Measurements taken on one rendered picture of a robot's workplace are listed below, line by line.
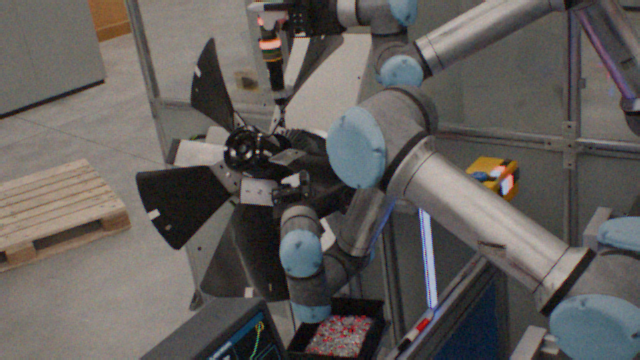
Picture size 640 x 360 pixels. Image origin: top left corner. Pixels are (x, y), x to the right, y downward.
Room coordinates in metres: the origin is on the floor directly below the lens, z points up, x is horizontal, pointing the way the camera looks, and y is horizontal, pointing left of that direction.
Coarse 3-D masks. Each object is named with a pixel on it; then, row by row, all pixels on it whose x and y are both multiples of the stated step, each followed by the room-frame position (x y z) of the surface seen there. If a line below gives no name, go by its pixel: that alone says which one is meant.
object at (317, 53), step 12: (324, 36) 1.77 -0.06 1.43; (336, 36) 1.71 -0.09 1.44; (312, 48) 1.80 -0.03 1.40; (324, 48) 1.72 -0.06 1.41; (336, 48) 1.67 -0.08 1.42; (312, 60) 1.73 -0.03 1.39; (324, 60) 1.68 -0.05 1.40; (300, 72) 1.77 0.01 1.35; (312, 72) 1.68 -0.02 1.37; (300, 84) 1.69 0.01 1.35; (288, 96) 1.71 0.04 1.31
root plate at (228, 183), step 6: (216, 162) 1.72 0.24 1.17; (222, 162) 1.71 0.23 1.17; (210, 168) 1.72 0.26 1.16; (216, 168) 1.72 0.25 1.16; (228, 168) 1.71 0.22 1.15; (216, 174) 1.72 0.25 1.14; (222, 174) 1.72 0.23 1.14; (234, 174) 1.71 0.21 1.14; (222, 180) 1.72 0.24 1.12; (228, 180) 1.72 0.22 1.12; (234, 180) 1.71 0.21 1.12; (228, 186) 1.72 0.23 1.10; (234, 186) 1.72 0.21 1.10
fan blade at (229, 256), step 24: (240, 216) 1.58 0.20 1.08; (264, 216) 1.59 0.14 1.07; (240, 240) 1.55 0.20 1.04; (264, 240) 1.56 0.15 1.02; (216, 264) 1.52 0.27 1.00; (240, 264) 1.52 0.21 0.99; (264, 264) 1.52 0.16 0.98; (216, 288) 1.49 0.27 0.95; (240, 288) 1.49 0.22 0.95; (264, 288) 1.49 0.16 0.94
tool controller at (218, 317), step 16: (208, 304) 0.99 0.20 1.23; (224, 304) 0.97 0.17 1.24; (240, 304) 0.95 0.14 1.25; (256, 304) 0.93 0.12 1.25; (192, 320) 0.95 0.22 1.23; (208, 320) 0.93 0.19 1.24; (224, 320) 0.91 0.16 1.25; (240, 320) 0.90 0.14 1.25; (256, 320) 0.92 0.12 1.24; (272, 320) 0.94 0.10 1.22; (176, 336) 0.91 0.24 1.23; (192, 336) 0.89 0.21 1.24; (208, 336) 0.87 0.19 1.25; (224, 336) 0.87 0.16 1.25; (240, 336) 0.89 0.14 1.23; (256, 336) 0.91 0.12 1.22; (272, 336) 0.92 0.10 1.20; (160, 352) 0.87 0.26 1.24; (176, 352) 0.86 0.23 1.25; (192, 352) 0.84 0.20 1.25; (208, 352) 0.84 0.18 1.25; (224, 352) 0.86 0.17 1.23; (240, 352) 0.88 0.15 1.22; (256, 352) 0.89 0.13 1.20; (272, 352) 0.91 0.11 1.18
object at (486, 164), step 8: (480, 160) 1.71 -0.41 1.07; (488, 160) 1.71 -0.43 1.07; (496, 160) 1.70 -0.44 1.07; (512, 160) 1.68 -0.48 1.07; (472, 168) 1.67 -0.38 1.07; (480, 168) 1.67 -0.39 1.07; (488, 168) 1.66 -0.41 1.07; (504, 168) 1.64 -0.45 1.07; (512, 168) 1.65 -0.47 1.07; (488, 176) 1.61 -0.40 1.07; (496, 176) 1.61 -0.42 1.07; (504, 176) 1.61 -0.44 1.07; (488, 184) 1.57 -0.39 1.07; (496, 184) 1.57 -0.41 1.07; (496, 192) 1.57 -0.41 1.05; (512, 192) 1.65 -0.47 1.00
